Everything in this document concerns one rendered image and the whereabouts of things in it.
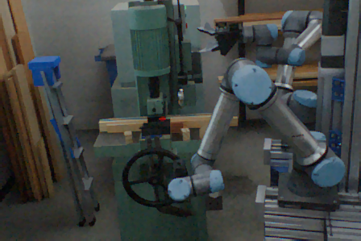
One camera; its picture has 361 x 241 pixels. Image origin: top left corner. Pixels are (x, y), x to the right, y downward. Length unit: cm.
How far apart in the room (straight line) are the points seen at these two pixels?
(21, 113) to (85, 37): 142
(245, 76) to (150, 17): 72
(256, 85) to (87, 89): 338
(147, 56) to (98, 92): 265
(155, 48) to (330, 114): 81
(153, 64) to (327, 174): 90
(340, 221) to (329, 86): 52
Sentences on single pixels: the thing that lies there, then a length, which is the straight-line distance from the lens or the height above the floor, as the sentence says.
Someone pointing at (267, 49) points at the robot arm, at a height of 130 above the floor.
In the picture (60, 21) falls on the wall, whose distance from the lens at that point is 449.
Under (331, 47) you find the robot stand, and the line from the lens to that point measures 182.
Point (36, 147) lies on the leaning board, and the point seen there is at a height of 42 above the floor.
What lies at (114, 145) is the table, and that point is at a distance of 203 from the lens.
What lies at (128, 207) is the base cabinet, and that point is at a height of 56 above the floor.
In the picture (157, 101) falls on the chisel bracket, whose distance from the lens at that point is 205.
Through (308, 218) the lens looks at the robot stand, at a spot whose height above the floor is 72.
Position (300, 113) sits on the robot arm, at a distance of 214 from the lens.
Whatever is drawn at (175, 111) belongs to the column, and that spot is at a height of 92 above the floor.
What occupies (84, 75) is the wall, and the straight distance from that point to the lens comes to 455.
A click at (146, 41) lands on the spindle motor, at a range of 194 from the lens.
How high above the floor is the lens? 171
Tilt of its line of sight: 20 degrees down
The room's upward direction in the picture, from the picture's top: 4 degrees counter-clockwise
